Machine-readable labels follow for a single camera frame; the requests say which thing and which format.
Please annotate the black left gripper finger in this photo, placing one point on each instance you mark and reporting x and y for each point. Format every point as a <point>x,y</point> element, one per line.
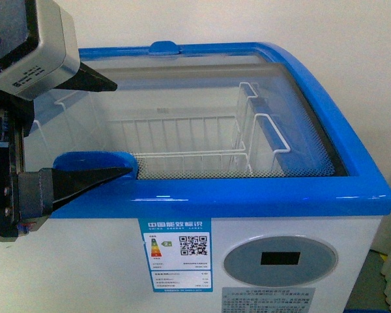
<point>88,79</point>

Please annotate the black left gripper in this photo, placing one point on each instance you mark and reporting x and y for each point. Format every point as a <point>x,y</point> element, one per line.
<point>27,197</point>

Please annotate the sliding glass freezer lid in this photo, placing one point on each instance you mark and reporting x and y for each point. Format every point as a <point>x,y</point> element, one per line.
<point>314,155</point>

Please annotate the rear sliding glass lid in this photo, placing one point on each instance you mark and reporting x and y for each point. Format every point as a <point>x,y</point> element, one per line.
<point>162,54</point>

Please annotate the blue energy efficiency label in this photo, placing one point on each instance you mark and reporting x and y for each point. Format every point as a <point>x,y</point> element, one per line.
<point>179,253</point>

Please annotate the white blue chest freezer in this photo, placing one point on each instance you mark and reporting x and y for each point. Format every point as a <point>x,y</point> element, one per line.
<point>89,255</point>

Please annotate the pale blue instruction sticker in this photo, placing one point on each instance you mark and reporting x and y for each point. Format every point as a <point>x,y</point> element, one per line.
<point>267,300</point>

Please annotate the oval grey control panel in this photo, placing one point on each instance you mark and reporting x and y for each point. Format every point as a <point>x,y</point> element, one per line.
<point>280,261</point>

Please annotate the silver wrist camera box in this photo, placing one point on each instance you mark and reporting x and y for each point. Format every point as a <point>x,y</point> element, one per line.
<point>38,47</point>

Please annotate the white wire freezer basket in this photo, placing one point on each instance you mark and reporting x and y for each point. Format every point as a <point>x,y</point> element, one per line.
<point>171,130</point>

